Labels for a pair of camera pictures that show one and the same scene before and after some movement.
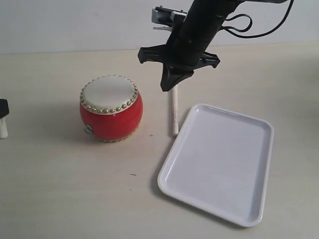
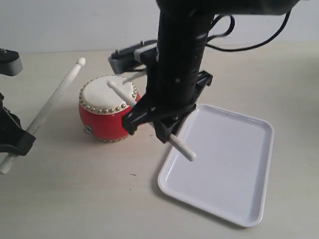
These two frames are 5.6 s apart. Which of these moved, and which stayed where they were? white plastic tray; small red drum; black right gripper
Moved: black right gripper
Stayed: white plastic tray; small red drum
